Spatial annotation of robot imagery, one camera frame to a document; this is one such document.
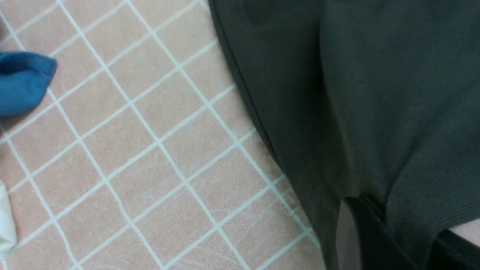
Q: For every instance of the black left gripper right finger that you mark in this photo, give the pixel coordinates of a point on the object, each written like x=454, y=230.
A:
x=452, y=252

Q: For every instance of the dark gray long-sleeve top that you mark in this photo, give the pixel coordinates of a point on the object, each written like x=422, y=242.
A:
x=369, y=99

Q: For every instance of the blue garment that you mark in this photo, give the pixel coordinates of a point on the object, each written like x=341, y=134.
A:
x=24, y=80

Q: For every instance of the white garment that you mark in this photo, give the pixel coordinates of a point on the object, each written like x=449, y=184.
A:
x=8, y=231

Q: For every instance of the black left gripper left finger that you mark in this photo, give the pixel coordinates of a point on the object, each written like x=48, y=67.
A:
x=362, y=242

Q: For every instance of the pink checkered tablecloth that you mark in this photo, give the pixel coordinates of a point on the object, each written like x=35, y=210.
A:
x=141, y=155

